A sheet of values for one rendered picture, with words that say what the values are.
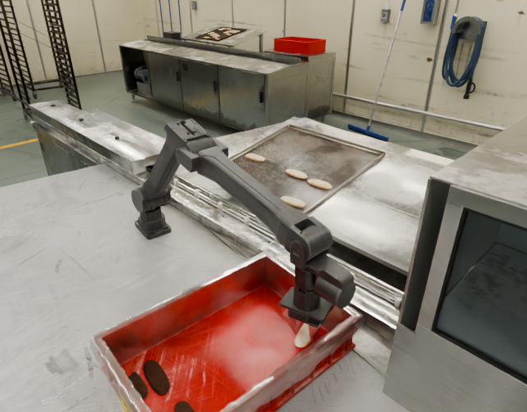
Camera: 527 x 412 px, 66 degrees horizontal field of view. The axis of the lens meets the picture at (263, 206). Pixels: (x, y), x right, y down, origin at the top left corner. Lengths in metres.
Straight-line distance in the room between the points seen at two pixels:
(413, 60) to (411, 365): 4.42
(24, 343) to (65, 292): 0.18
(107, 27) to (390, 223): 8.00
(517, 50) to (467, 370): 4.08
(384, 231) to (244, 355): 0.57
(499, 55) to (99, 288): 4.22
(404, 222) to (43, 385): 1.02
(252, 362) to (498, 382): 0.47
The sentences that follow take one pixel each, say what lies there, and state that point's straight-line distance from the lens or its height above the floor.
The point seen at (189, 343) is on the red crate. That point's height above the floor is 0.82.
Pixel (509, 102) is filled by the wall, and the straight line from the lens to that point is 4.74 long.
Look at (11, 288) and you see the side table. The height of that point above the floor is 0.82.
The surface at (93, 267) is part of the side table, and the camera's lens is 1.31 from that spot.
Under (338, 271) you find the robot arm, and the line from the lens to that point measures 0.79.
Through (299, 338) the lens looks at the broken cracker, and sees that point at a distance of 0.96.
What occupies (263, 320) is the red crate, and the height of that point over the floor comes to 0.82.
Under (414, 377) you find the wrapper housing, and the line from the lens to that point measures 0.86.
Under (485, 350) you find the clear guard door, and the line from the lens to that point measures 0.75.
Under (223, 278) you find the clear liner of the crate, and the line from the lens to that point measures 1.02.
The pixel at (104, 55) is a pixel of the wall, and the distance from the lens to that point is 8.87.
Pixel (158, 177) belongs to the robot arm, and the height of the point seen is 1.07.
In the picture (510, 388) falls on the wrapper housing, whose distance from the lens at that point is 0.77.
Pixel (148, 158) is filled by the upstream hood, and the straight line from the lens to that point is 1.78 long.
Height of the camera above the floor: 1.55
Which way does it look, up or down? 29 degrees down
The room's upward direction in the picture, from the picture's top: straight up
